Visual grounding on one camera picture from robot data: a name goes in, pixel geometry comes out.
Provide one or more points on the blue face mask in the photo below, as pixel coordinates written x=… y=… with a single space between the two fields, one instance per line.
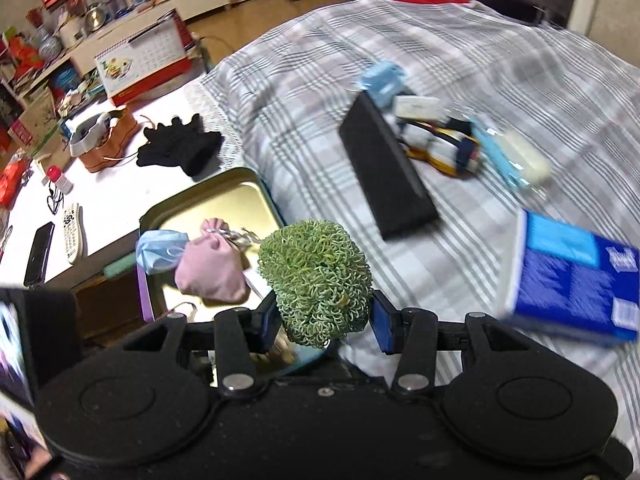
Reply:
x=157 y=252
x=382 y=82

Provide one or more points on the green sponge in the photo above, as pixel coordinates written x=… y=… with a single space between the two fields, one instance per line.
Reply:
x=120 y=266

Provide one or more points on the cream soft pad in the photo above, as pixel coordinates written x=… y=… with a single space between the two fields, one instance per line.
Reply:
x=527 y=160

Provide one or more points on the white lace cloth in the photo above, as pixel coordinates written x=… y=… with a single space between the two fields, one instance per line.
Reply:
x=212 y=115

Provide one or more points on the desk calendar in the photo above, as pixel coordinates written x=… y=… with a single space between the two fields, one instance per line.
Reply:
x=145 y=60

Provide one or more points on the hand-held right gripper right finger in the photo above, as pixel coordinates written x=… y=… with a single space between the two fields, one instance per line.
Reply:
x=383 y=323

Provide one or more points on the white tissue packet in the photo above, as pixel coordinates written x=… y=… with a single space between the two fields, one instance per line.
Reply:
x=417 y=108

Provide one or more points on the black eyeglasses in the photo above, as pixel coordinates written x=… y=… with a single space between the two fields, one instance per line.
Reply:
x=55 y=201

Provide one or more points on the grey plaid quilt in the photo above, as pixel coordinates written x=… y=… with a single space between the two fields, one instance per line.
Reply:
x=310 y=110

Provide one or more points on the black phone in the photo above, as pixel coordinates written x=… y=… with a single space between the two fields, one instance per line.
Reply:
x=39 y=252

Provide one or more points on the white and yellow rolled sock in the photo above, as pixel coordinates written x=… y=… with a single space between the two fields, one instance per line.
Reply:
x=437 y=156

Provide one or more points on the orange leather tray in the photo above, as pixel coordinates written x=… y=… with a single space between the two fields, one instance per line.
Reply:
x=107 y=142

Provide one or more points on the white bottle with red cap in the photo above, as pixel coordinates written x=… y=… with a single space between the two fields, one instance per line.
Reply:
x=60 y=180

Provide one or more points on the black knit gloves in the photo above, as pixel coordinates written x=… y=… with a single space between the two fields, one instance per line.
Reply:
x=180 y=147

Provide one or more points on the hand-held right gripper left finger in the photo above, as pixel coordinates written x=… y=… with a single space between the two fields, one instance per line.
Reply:
x=270 y=321

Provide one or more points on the blue tissue box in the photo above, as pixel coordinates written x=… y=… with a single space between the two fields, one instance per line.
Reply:
x=575 y=280

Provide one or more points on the black rectangular box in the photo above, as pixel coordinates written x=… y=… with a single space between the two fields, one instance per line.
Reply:
x=390 y=175

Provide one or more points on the gold metal tin tray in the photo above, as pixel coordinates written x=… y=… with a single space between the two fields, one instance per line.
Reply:
x=235 y=200

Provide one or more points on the white remote control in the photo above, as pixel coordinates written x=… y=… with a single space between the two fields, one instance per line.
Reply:
x=72 y=232

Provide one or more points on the green curly scrubber ball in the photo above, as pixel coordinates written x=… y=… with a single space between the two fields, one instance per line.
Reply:
x=315 y=280

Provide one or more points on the clear light blue packet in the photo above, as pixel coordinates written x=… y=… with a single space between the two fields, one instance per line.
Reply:
x=495 y=160

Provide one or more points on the blue and white vase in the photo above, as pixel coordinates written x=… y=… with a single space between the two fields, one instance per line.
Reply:
x=50 y=46

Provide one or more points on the brown cardboard box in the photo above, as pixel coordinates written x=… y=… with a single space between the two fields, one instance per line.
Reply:
x=37 y=122

